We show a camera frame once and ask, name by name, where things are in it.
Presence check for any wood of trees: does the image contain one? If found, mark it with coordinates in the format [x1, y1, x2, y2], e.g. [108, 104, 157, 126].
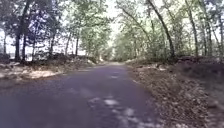
[0, 0, 113, 64]
[111, 0, 224, 64]

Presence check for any leaf-covered verge with grass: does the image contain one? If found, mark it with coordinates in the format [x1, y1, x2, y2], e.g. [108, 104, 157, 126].
[124, 55, 224, 128]

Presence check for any grey asphalt road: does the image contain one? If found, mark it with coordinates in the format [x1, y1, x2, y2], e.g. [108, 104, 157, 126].
[0, 62, 164, 128]

